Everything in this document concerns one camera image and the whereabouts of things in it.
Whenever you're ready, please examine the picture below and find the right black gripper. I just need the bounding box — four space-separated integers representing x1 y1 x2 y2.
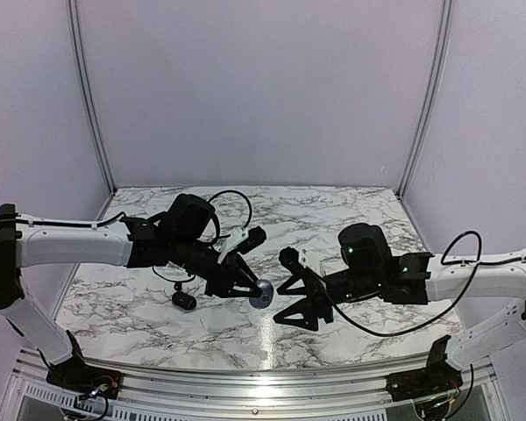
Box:
274 268 382 332

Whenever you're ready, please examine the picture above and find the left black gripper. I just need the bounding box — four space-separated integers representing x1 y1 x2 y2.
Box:
171 233 262 297

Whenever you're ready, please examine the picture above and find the purple earbud charging case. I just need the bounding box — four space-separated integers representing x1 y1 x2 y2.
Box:
249 279 274 310

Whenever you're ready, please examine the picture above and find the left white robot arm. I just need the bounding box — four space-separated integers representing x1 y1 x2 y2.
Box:
0 194 270 390

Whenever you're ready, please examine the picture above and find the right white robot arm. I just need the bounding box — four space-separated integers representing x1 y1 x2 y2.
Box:
274 223 526 393

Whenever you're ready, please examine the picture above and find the black earbud charging case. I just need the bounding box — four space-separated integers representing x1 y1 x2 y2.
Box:
172 291 197 311

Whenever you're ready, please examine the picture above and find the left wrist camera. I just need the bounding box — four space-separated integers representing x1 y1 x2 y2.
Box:
217 226 267 264

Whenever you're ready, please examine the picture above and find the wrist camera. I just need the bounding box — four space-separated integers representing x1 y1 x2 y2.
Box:
279 247 325 279
217 226 267 264

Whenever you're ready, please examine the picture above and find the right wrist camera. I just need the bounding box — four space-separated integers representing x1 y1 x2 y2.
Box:
279 247 325 279

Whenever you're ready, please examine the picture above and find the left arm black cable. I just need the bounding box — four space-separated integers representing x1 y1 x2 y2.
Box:
151 189 253 290

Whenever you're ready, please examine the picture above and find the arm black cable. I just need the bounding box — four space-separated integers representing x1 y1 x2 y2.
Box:
151 189 253 290
319 230 483 338

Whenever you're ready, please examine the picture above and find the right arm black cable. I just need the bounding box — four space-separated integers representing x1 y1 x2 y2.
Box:
319 230 483 338

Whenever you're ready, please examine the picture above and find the aluminium front rail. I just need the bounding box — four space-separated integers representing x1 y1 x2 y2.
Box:
0 349 511 420

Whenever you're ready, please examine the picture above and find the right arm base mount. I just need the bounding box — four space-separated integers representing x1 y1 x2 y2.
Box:
386 335 463 402

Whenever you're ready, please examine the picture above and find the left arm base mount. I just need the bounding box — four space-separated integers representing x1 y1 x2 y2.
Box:
40 331 124 399

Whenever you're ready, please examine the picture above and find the left aluminium corner post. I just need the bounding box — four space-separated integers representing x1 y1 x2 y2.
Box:
66 0 117 195

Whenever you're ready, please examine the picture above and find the aluminium corner post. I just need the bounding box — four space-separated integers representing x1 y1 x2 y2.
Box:
396 0 455 201
66 0 117 195

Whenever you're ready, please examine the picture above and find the right aluminium corner post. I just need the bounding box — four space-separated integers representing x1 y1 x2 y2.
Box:
396 0 455 201

